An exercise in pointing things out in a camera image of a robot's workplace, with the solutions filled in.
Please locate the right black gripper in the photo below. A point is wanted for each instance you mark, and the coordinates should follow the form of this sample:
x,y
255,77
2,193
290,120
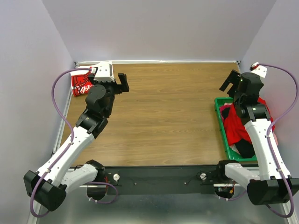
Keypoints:
x,y
233,77

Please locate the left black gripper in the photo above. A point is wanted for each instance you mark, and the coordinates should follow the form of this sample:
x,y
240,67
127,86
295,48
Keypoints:
x,y
123,87

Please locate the plain red t shirt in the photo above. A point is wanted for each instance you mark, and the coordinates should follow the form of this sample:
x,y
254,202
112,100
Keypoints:
x,y
235,130

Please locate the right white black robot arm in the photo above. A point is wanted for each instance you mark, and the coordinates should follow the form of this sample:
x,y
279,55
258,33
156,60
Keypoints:
x,y
274,183

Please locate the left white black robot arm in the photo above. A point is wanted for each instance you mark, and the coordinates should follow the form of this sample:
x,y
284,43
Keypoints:
x,y
51,183

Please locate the green plastic bin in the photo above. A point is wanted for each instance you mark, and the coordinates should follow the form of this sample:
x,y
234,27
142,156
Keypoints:
x,y
231,154

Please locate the folded red white printed shirt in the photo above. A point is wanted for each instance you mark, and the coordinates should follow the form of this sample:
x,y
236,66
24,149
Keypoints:
x,y
80,84

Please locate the black shirt in bin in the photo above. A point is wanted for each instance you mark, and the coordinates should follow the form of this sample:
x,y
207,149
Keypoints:
x,y
243,148

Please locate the light pink shirt in bin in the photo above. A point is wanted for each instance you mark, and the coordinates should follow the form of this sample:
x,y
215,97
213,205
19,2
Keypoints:
x,y
276,140

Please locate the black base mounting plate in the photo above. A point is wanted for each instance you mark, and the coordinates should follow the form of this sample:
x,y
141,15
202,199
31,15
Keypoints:
x,y
160,180

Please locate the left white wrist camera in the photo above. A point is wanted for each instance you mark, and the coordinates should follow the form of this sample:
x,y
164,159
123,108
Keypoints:
x,y
103,71

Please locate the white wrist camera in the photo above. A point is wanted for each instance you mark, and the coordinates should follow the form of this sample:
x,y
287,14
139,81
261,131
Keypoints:
x,y
258,69
103,71

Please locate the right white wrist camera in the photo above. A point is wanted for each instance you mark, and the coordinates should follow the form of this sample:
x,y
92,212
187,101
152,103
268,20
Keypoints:
x,y
258,69

